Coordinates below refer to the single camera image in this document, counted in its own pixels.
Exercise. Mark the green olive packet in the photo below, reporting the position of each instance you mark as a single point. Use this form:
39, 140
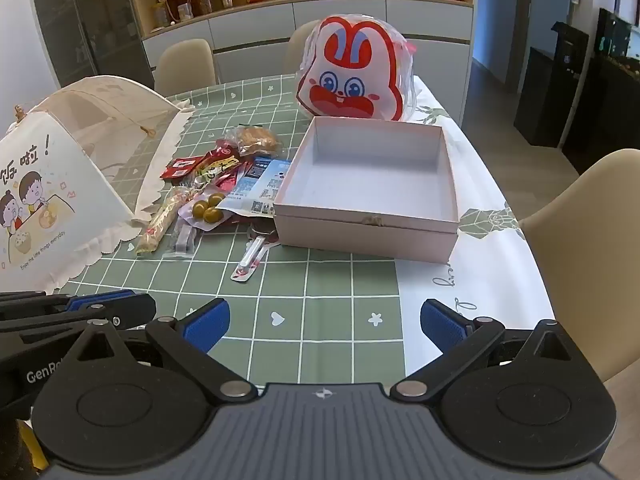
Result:
207, 210

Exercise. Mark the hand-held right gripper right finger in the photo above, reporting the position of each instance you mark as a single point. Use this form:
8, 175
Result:
442, 327

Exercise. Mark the long beige stick packet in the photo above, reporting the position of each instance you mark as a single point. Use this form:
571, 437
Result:
160, 220

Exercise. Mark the pink white long packet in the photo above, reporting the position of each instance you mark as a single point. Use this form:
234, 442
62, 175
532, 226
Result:
247, 257

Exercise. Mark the dark red snack packet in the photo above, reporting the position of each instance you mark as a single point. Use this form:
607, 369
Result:
180, 167

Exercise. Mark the white printed tablecloth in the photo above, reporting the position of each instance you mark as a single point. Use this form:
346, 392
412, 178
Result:
475, 270

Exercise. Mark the small purple packet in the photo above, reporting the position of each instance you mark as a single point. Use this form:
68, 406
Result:
182, 240

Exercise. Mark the beige dining chair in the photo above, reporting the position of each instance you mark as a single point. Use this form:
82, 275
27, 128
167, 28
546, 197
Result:
585, 240
185, 65
297, 47

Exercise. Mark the red white rabbit bag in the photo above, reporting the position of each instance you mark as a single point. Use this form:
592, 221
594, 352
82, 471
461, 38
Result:
350, 70

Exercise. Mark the dark glass cabinet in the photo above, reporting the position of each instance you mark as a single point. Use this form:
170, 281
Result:
85, 20

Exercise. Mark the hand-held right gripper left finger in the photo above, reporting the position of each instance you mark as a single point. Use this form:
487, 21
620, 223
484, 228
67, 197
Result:
207, 325

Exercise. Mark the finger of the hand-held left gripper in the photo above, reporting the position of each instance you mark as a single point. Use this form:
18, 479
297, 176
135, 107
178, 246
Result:
135, 310
95, 301

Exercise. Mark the black cabinet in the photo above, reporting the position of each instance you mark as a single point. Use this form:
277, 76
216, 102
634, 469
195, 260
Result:
547, 90

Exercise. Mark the black aquarium stand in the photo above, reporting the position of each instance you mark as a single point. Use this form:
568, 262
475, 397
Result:
617, 85

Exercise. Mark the wooden shelf cabinet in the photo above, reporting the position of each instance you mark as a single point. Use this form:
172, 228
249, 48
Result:
350, 15

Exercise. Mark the green checkered tablecloth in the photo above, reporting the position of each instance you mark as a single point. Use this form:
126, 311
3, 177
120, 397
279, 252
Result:
325, 300

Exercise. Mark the beige mesh food cover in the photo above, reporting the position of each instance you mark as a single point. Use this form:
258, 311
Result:
75, 170

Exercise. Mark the clear bun packet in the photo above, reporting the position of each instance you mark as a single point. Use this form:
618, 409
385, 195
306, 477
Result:
252, 140

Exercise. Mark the pink box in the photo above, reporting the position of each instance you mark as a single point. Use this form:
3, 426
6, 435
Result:
370, 160

